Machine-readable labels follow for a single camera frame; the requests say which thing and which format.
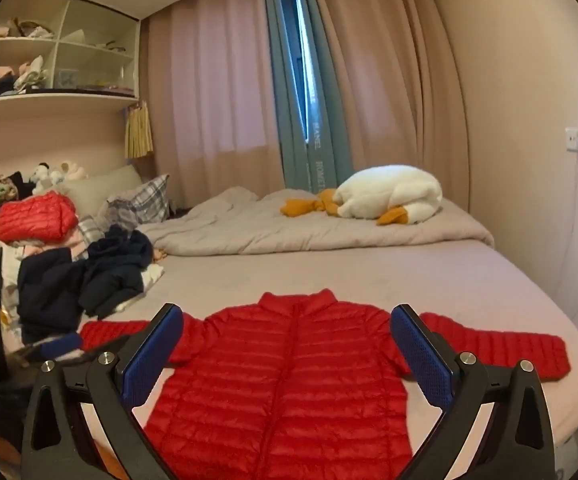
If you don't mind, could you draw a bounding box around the folded red puffer jacket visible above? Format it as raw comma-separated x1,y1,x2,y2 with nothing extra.
0,191,80,246

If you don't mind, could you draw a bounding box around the white plush dog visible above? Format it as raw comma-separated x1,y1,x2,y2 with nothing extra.
31,162,65,194

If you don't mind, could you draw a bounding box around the beige pillow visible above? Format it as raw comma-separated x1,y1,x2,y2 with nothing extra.
62,164,143,211

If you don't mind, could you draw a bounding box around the dark navy coat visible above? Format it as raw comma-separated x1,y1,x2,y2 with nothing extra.
18,247,92,344

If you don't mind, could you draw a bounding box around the pile of small clothes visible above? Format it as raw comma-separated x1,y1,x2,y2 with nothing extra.
0,55,48,99

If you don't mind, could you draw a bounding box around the teal curtain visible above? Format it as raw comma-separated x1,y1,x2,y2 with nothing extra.
263,0,356,194

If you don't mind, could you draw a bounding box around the red puffer jacket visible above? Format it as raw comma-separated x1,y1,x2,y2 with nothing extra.
0,191,80,246
80,288,570,480

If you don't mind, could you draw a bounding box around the white shelf unit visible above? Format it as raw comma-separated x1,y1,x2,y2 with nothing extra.
0,0,143,109

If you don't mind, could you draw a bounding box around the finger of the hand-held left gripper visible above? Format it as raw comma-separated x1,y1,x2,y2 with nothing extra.
33,332,84,359

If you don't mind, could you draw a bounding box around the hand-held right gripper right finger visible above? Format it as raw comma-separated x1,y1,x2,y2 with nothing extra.
390,303,560,480

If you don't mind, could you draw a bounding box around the plaid pillow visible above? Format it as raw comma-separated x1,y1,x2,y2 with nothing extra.
107,175,171,226

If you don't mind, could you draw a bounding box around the bed with pink sheet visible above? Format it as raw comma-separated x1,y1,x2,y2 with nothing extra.
0,162,578,480

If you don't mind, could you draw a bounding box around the pink curtain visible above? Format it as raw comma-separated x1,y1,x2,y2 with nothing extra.
314,0,470,202
142,0,283,197

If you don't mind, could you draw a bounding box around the window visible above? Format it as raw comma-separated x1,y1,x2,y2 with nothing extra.
277,0,306,147

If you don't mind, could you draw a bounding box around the beige quilt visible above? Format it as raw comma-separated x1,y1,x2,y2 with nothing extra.
139,186,496,257

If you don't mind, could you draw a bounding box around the white plush goose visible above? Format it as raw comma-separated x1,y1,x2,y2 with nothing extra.
281,165,444,226

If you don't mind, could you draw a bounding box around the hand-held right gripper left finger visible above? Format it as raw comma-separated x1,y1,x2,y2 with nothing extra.
20,303,185,480

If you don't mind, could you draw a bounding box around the yellow hanging cloth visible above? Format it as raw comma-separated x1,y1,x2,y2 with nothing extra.
124,102,154,160

